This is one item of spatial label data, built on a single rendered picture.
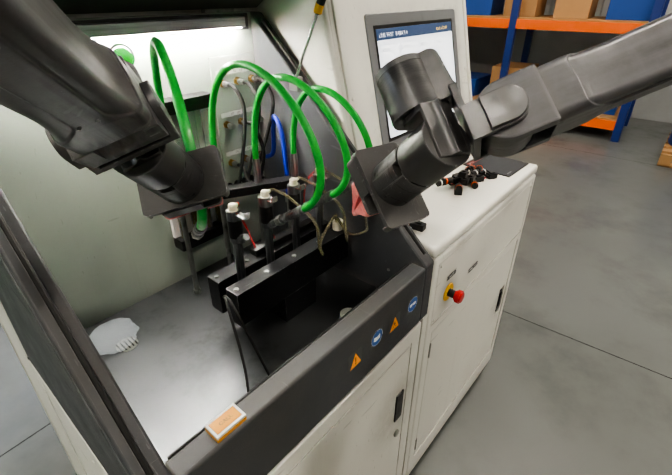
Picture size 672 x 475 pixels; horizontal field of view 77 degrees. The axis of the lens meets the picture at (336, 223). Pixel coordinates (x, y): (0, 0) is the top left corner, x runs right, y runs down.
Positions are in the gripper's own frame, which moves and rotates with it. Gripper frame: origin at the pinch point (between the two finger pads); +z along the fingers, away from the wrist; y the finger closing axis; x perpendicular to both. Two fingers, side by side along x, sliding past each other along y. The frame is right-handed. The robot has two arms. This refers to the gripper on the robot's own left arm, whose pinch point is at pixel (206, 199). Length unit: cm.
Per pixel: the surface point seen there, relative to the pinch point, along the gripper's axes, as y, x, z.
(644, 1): -385, -190, 327
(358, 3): -37, -48, 31
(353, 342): -13.9, 25.9, 25.1
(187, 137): -1.4, -6.1, -7.0
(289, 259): -5.2, 6.1, 35.1
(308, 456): 0, 44, 30
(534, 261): -134, 24, 213
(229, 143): 3, -29, 44
